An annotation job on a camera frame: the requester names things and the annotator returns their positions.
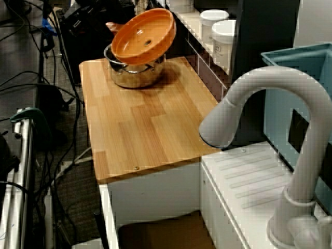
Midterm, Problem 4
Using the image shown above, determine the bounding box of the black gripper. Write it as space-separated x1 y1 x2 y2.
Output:
85 9 112 39

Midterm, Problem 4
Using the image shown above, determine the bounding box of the orange plastic toy pan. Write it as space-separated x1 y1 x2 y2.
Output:
105 8 177 65

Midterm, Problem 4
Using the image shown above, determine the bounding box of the blue plastic piece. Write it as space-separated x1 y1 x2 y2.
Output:
43 17 58 36

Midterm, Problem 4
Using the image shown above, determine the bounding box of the stainless steel pot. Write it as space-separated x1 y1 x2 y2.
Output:
103 43 167 89

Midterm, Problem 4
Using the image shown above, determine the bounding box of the green clamp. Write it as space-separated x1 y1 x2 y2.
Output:
9 107 52 141

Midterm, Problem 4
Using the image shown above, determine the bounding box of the white lidded spice jar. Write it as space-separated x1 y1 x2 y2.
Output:
199 9 230 42
211 19 237 70

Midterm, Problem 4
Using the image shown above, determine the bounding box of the dark tiled backsplash shelf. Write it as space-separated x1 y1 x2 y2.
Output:
155 0 236 102

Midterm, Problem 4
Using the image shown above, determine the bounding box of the black bulky device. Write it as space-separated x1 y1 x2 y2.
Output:
0 131 21 182

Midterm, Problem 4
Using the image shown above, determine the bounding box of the dark grey upright panel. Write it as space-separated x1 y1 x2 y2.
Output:
228 0 301 148

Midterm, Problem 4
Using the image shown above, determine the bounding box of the teal plastic bin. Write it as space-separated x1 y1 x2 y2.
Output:
260 43 332 216

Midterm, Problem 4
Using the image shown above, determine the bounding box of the grey toy faucet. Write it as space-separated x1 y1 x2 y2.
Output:
198 65 332 249

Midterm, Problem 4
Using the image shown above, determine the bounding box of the black cable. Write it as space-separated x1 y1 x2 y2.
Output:
0 70 85 161

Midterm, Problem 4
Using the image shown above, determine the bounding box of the white cable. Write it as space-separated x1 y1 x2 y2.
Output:
50 146 93 186

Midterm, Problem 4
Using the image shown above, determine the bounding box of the aluminium frame rail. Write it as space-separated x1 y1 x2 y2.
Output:
0 108 36 249

